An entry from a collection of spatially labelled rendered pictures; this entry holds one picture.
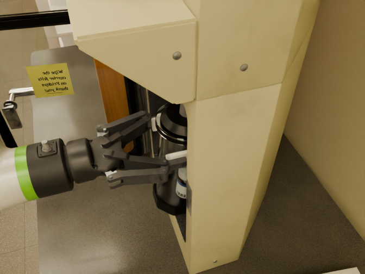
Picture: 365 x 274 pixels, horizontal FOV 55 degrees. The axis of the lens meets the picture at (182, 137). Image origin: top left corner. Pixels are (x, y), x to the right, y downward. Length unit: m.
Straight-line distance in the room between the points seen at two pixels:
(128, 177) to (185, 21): 0.31
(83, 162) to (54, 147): 0.05
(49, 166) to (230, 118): 0.30
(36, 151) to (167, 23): 0.35
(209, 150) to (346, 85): 0.47
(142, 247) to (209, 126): 0.45
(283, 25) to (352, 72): 0.47
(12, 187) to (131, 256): 0.32
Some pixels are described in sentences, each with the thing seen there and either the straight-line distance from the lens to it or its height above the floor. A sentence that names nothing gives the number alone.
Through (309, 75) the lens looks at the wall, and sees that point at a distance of 0.97.
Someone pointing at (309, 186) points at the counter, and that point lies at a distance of 0.96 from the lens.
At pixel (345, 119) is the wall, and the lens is 0.89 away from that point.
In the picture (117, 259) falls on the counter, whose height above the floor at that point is 0.94.
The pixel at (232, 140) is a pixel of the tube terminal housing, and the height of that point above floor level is 1.33.
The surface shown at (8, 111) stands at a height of 1.21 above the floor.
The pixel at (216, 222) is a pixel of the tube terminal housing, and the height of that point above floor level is 1.13.
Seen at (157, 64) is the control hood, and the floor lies 1.47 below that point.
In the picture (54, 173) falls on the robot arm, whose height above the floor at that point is 1.23.
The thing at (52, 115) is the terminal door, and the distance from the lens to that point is 0.80.
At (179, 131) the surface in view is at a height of 1.26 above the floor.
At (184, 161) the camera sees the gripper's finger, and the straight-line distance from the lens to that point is 0.60.
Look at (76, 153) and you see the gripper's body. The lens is 0.60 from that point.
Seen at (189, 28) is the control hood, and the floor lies 1.50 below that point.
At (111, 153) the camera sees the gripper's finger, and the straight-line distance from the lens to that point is 0.60.
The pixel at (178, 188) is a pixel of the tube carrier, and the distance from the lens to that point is 0.68.
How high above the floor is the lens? 1.67
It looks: 45 degrees down
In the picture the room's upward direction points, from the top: straight up
